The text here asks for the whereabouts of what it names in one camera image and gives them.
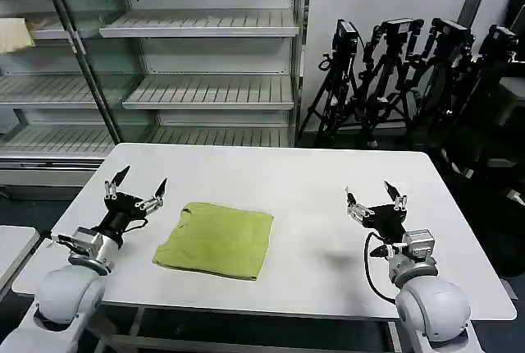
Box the black equipment pile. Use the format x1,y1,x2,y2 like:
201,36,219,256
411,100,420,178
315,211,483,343
436,0,525,278

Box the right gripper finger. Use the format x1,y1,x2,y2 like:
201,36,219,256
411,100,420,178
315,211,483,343
344,186,372,220
383,180,409,212

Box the white display shelf unit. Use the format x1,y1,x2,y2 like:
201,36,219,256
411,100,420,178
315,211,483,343
0,0,313,190

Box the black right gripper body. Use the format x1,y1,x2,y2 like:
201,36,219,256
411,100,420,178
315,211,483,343
360,204,409,244

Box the green shirt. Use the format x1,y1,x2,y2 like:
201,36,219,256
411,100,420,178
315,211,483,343
152,201,275,282

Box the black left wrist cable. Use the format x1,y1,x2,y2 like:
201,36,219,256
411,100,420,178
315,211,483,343
121,216,149,234

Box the black camera tripod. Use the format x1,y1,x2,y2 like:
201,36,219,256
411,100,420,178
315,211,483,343
355,18,426,149
471,24,523,124
297,19,363,143
409,18,477,135

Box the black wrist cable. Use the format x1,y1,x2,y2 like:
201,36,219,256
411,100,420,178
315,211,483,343
121,216,149,234
362,231,402,304

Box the small white side table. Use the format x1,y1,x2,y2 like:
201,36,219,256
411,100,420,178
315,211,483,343
0,225,41,301

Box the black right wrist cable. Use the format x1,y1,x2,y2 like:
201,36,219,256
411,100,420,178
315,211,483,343
362,231,402,304

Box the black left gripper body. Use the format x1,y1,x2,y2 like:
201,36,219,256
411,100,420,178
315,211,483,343
91,191,148,248

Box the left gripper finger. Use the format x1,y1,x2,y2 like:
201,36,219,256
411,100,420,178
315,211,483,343
104,165,132,200
135,177,169,212

